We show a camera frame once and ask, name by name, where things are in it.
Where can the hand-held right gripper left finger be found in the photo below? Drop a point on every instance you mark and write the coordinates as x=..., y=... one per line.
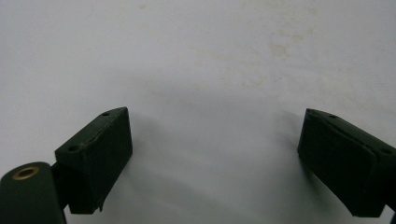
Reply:
x=93, y=161

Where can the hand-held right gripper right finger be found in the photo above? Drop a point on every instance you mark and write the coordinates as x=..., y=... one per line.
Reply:
x=342, y=161

